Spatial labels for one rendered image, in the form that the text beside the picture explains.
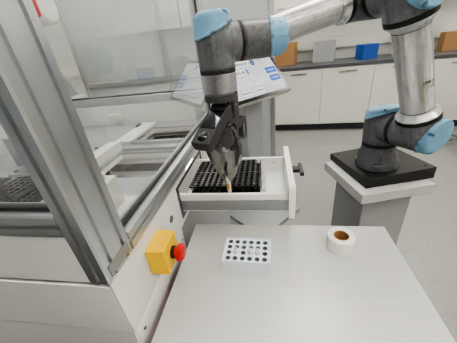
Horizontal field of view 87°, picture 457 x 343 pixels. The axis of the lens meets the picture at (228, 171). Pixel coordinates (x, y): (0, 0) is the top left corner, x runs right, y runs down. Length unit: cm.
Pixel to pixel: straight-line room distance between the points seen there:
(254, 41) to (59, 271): 55
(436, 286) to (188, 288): 147
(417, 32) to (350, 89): 297
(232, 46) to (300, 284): 55
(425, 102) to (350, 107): 295
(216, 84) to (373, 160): 72
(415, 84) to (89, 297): 92
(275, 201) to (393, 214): 61
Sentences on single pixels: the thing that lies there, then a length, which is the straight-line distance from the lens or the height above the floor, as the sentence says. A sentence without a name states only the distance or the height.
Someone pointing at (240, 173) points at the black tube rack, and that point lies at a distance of 80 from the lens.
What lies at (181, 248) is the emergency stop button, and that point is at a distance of 58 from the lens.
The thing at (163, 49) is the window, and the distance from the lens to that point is 78.
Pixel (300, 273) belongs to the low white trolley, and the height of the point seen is 76.
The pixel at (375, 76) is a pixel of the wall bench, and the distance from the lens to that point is 380.
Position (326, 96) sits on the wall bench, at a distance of 372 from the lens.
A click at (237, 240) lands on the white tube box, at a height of 79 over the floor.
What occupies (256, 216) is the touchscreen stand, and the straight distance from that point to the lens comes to 197.
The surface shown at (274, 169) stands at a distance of 93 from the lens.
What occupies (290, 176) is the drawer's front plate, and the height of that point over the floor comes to 93.
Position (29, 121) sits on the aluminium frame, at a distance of 36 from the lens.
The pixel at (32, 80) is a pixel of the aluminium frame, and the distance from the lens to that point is 38.
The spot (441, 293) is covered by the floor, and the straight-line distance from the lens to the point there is 182.
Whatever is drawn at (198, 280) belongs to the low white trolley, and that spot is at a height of 76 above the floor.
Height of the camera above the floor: 128
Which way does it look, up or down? 28 degrees down
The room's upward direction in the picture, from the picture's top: 7 degrees counter-clockwise
